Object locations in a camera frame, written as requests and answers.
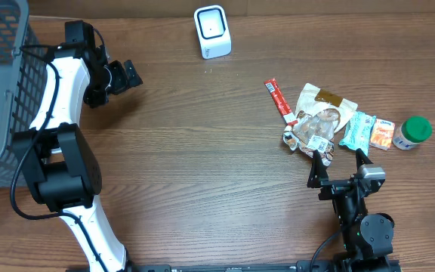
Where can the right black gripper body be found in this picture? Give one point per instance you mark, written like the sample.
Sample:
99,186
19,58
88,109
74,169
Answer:
340,188

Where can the grey plastic mesh basket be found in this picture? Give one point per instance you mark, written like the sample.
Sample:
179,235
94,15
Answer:
22,79

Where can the teal orange tissue pack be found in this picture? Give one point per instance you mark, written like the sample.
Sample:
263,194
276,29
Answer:
358,132

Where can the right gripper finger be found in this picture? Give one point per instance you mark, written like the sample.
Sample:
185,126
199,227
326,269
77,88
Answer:
361,158
318,172

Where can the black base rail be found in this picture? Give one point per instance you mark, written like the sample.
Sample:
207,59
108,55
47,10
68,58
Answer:
299,266

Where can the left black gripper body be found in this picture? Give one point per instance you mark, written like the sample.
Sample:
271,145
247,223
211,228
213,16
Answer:
118,76

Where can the red snack stick packet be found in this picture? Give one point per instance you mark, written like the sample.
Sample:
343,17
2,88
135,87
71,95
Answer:
280,102

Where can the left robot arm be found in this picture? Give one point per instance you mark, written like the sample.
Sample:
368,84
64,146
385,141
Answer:
58,175

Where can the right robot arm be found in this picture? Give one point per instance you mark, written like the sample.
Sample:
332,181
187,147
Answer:
367,238

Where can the white barcode scanner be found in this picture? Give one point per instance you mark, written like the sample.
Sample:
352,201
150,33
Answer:
212,31

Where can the beige dog bone treat bag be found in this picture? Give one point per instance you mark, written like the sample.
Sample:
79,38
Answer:
319,116

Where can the small green lidded jar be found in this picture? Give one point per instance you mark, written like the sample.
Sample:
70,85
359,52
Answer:
412,132

